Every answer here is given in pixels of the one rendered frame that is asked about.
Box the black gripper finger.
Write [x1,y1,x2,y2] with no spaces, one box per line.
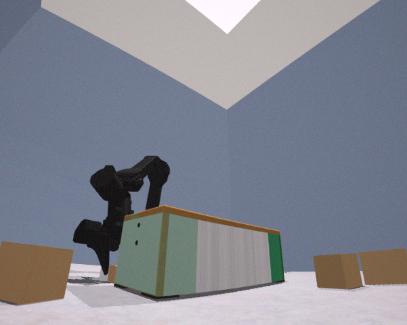
[87,233,110,276]

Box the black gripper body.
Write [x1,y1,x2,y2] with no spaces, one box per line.
[73,204,134,244]

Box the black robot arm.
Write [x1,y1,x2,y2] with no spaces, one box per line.
[90,156,170,210]

